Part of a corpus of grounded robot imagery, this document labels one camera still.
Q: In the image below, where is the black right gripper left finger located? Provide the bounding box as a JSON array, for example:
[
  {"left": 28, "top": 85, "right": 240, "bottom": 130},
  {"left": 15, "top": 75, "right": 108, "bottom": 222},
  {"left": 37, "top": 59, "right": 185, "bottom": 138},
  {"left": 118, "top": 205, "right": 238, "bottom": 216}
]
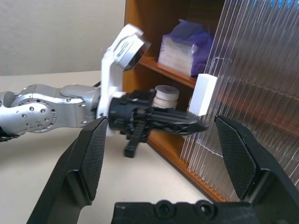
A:
[{"left": 25, "top": 116, "right": 109, "bottom": 224}]

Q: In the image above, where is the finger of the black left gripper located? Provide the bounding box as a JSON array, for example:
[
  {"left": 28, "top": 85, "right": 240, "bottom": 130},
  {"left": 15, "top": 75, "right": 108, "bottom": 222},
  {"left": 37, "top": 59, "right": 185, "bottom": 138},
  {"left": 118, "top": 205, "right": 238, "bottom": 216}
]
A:
[
  {"left": 149, "top": 107, "right": 202, "bottom": 123},
  {"left": 140, "top": 116, "right": 209, "bottom": 137}
]

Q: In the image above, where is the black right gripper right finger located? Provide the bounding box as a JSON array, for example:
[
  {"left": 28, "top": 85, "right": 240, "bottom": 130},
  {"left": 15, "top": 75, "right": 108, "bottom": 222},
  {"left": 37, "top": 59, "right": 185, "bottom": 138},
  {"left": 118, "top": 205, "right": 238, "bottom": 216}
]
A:
[{"left": 214, "top": 115, "right": 299, "bottom": 224}]

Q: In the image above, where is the white lidded dressing jar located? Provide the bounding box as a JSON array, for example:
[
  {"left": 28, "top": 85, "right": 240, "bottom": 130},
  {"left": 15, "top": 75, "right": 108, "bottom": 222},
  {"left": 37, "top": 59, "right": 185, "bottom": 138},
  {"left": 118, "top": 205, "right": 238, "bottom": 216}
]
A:
[{"left": 152, "top": 85, "right": 180, "bottom": 112}]

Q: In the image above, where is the purple snack bag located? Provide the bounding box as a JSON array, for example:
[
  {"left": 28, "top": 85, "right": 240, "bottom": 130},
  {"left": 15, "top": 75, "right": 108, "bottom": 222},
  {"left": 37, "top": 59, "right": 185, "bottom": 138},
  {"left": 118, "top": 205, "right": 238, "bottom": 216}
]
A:
[{"left": 157, "top": 19, "right": 214, "bottom": 77}]

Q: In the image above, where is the ribbed clear cabinet door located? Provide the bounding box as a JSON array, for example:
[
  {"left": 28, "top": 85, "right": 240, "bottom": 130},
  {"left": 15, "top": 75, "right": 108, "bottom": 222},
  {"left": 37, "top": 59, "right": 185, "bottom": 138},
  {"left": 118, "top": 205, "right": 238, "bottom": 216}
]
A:
[{"left": 179, "top": 0, "right": 299, "bottom": 203}]

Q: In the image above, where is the brown wooden cabinet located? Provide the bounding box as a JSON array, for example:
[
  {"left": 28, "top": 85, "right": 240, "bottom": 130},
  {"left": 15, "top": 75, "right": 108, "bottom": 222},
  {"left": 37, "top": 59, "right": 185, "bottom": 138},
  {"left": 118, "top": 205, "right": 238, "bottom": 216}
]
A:
[{"left": 122, "top": 0, "right": 231, "bottom": 203}]

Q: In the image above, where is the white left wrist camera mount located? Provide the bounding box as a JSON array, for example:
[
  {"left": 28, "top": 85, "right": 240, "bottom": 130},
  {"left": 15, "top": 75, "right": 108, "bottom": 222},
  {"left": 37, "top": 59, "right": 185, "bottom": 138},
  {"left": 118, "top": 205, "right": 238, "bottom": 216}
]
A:
[{"left": 97, "top": 23, "right": 152, "bottom": 137}]

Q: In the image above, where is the white block door handle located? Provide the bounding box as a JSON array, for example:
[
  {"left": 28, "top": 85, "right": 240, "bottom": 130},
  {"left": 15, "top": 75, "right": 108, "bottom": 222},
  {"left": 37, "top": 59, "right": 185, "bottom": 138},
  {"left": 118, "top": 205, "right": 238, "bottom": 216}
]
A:
[{"left": 188, "top": 73, "right": 218, "bottom": 117}]

